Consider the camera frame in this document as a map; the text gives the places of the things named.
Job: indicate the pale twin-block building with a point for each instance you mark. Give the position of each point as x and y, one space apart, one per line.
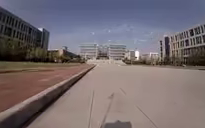
116 51

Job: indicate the small white building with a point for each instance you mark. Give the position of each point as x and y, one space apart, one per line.
134 55

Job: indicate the grey concrete slab pavement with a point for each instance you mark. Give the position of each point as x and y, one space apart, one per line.
140 96

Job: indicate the pale grey straight kerb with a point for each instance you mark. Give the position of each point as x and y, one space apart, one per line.
40 99

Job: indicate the red brick path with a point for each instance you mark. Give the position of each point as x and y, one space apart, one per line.
23 85

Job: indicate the dry grass strip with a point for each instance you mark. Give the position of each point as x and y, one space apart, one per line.
16 65

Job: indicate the row of green trees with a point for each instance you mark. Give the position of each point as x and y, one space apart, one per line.
10 50

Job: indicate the white grid-window building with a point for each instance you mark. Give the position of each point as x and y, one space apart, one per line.
193 38

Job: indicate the row of bare trees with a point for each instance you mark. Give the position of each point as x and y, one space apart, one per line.
198 57

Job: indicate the dark glass-fronted building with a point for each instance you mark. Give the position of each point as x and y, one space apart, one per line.
10 28

